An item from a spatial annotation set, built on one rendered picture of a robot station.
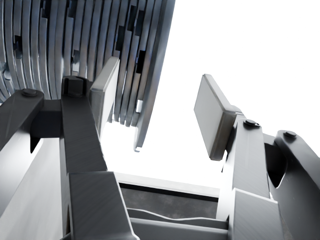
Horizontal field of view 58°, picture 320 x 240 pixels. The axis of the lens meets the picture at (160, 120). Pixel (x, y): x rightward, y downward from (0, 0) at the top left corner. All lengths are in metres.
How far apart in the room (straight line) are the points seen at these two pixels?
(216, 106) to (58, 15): 0.22
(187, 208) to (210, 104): 4.31
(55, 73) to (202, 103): 0.21
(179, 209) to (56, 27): 4.22
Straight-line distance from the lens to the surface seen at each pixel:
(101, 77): 0.16
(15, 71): 0.37
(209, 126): 0.17
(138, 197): 4.31
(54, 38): 0.34
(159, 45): 0.25
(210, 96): 0.18
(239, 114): 0.17
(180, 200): 4.38
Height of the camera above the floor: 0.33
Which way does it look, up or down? 6 degrees up
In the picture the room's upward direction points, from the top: 100 degrees clockwise
